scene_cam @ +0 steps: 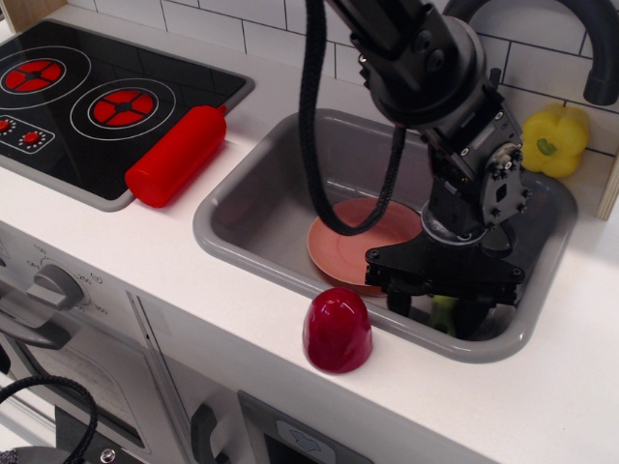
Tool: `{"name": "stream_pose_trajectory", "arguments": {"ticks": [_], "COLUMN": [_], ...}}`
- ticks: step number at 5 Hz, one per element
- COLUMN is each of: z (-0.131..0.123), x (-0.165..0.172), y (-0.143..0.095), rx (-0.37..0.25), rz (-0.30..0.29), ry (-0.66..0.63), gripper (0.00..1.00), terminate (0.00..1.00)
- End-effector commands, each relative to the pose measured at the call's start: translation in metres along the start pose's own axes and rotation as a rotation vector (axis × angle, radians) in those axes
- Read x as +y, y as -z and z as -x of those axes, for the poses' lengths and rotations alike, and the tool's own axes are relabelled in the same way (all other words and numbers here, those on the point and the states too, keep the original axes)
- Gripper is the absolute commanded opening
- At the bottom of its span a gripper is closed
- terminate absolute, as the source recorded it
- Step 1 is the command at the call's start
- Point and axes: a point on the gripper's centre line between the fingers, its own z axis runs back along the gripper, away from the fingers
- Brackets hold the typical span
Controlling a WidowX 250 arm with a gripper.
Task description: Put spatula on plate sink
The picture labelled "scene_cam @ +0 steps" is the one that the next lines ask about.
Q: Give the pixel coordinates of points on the yellow bell pepper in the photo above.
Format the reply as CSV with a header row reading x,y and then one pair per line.
x,y
554,140

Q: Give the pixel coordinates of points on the grey oven door handle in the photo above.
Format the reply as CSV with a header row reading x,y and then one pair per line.
x,y
34,324

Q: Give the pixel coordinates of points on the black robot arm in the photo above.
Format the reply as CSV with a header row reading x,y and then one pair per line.
x,y
426,71

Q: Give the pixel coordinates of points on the grey oven knob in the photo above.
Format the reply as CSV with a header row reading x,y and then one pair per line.
x,y
55,288

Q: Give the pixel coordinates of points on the dark red cup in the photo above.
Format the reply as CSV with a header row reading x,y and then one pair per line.
x,y
337,335

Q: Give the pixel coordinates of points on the grey spatula green handle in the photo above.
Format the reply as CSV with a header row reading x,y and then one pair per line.
x,y
442,314

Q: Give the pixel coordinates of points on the dark grey faucet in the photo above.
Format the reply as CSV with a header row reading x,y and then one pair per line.
x,y
565,50

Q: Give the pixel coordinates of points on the pink plate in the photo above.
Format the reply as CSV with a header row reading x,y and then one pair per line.
x,y
343,258

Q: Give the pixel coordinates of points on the dark grey dishwasher handle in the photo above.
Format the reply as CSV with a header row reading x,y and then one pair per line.
x,y
203,425

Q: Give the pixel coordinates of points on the black toy stove top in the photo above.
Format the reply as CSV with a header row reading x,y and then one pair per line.
x,y
78,109

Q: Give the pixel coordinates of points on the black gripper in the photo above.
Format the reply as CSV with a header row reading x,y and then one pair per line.
x,y
423,266

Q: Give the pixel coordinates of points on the red ketchup bottle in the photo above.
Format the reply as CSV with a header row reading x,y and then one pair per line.
x,y
174,159

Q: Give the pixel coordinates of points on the wooden side panel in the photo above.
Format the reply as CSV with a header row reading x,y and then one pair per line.
x,y
610,193

